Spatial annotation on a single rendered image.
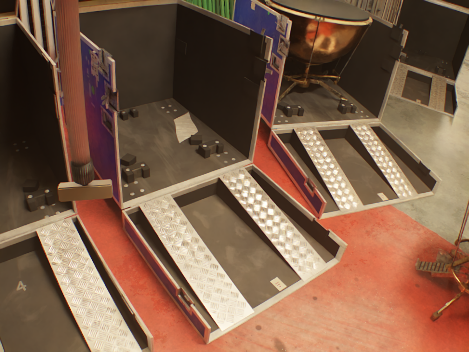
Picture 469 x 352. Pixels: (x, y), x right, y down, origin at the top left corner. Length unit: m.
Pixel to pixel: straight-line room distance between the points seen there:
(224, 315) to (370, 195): 1.37
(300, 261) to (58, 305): 1.21
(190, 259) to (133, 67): 1.49
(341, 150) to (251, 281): 1.48
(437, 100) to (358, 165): 2.03
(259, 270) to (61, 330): 0.98
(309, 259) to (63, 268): 1.23
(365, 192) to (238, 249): 1.05
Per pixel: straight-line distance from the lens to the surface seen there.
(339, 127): 3.15
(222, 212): 2.26
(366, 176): 2.89
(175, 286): 1.75
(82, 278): 1.86
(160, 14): 2.82
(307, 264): 2.08
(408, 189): 2.92
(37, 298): 1.94
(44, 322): 1.86
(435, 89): 4.96
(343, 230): 2.39
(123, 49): 2.77
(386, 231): 2.51
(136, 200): 2.09
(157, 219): 2.02
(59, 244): 1.96
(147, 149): 2.47
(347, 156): 3.03
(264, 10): 2.92
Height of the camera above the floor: 1.54
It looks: 36 degrees down
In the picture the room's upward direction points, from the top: 9 degrees clockwise
